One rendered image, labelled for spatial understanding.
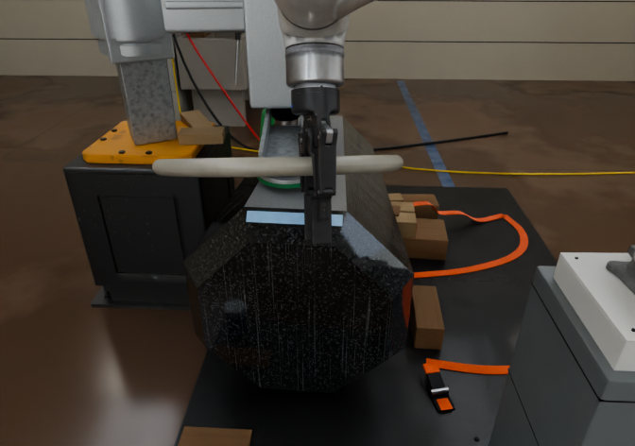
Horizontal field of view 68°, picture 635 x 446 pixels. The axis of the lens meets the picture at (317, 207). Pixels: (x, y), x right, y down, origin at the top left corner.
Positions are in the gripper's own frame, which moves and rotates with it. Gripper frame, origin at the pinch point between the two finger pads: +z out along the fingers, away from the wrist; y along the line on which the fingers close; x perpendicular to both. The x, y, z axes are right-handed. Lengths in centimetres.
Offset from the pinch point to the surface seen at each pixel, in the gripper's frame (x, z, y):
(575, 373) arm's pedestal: -64, 40, 10
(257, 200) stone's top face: -6, 4, 85
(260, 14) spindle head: -5, -50, 66
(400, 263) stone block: -51, 26, 70
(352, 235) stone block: -34, 15, 69
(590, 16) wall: -503, -185, 422
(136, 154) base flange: 35, -13, 150
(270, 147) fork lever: -5, -13, 59
